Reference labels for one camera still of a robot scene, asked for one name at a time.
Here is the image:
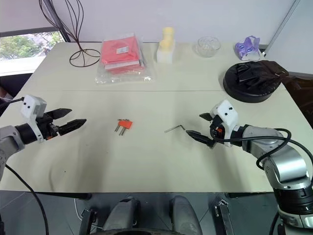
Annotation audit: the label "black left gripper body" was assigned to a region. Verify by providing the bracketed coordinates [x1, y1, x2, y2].
[35, 113, 60, 141]

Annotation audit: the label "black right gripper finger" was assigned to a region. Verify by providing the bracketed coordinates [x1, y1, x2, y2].
[185, 130, 217, 149]
[199, 112, 214, 122]

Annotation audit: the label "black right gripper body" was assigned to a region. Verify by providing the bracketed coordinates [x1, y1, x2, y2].
[209, 116, 225, 146]

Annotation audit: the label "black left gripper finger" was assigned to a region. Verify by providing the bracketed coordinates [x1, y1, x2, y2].
[45, 108, 73, 121]
[56, 118, 87, 136]

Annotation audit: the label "small metal hex key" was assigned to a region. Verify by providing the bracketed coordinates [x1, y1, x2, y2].
[164, 124, 186, 134]

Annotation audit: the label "orange hex key set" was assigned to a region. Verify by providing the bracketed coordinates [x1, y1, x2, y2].
[117, 119, 134, 129]

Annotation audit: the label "black round tray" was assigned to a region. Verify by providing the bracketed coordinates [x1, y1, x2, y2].
[223, 62, 284, 103]

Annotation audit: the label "clear glass bowl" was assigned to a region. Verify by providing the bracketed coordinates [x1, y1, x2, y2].
[195, 36, 222, 58]

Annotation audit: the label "black plastic bag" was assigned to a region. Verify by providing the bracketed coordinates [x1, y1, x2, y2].
[236, 60, 290, 92]

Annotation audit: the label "purple and white wrapper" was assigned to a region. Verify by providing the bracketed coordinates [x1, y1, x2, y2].
[235, 35, 262, 61]

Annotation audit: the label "dark rounded right leg shape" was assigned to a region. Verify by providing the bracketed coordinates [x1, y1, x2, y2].
[169, 195, 203, 235]

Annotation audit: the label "dark rounded leg shape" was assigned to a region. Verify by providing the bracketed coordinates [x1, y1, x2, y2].
[169, 195, 203, 235]
[102, 197, 142, 233]

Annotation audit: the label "white and yellow plastic bottle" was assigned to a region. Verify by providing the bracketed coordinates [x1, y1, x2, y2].
[156, 26, 176, 64]

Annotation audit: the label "red packets in plastic bag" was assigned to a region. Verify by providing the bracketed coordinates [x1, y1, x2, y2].
[94, 35, 156, 85]

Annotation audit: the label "dark brown chair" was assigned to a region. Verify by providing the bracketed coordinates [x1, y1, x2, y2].
[283, 76, 313, 147]

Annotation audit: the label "dark rounded left leg shape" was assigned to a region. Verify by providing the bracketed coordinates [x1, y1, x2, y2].
[102, 197, 142, 233]

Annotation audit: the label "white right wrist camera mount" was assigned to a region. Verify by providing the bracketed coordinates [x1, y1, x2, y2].
[210, 99, 239, 147]

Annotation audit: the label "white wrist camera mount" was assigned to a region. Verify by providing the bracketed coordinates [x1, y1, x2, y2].
[210, 99, 239, 147]
[20, 94, 47, 142]

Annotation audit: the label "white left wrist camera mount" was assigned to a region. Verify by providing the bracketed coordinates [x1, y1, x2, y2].
[20, 94, 47, 142]

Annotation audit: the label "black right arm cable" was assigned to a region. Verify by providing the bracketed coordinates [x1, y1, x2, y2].
[212, 128, 313, 235]

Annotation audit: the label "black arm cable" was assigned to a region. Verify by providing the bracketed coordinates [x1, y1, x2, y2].
[4, 97, 50, 235]
[212, 128, 313, 235]

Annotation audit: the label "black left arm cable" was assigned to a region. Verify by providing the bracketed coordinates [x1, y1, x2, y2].
[4, 97, 50, 235]

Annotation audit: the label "dark wire sculpture stand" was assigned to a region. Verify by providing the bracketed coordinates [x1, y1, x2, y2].
[39, 0, 102, 68]

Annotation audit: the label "black right table bracket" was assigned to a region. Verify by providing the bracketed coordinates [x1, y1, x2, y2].
[211, 197, 236, 235]

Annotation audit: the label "black table bracket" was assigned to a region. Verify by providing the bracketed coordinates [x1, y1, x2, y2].
[211, 197, 236, 235]
[78, 208, 98, 235]

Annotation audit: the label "black left table bracket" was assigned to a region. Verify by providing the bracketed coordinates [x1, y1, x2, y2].
[78, 208, 98, 235]

